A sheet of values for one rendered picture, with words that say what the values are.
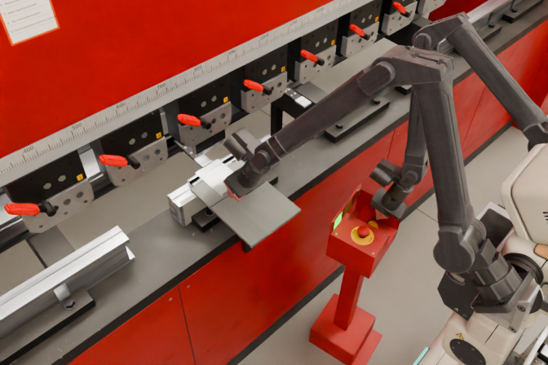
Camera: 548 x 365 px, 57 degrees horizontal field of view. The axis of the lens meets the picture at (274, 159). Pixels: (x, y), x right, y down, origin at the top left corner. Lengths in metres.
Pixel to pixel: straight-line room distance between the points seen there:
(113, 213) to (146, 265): 1.32
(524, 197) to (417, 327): 1.39
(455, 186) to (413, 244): 1.65
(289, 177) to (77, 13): 0.90
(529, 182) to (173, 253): 0.92
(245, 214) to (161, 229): 0.28
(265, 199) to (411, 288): 1.25
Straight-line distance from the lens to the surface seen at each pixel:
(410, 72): 0.93
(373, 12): 1.63
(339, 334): 2.19
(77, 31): 0.99
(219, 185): 1.44
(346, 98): 1.01
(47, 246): 1.58
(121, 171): 1.21
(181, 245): 1.48
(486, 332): 1.46
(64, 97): 1.04
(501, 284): 1.09
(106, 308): 1.42
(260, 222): 1.35
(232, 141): 1.24
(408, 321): 2.41
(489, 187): 3.03
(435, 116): 0.96
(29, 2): 0.94
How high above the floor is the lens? 2.07
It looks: 45 degrees down
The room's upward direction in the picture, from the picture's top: 1 degrees clockwise
